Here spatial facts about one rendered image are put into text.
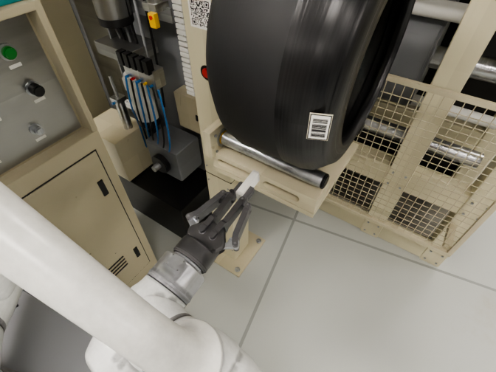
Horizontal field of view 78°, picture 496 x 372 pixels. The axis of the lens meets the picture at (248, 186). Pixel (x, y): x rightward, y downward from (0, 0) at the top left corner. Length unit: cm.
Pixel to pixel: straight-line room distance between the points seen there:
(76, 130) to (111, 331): 85
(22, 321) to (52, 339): 10
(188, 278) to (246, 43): 42
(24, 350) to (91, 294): 57
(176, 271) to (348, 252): 138
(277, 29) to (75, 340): 77
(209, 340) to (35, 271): 21
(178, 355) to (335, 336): 127
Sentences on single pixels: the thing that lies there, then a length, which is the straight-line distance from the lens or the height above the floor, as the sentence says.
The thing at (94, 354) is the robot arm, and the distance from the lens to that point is 56.
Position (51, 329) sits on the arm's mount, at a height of 76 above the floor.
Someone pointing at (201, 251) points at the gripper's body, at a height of 102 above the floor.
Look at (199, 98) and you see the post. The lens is 103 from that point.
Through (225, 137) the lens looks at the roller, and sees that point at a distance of 93.
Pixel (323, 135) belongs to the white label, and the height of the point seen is 114.
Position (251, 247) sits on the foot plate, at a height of 1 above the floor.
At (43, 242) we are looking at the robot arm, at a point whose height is 126.
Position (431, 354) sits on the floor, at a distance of 174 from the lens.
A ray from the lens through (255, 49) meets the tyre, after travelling 58.
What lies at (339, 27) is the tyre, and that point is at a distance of 54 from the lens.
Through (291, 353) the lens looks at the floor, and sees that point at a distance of 155.
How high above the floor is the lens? 150
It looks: 48 degrees down
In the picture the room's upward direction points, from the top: straight up
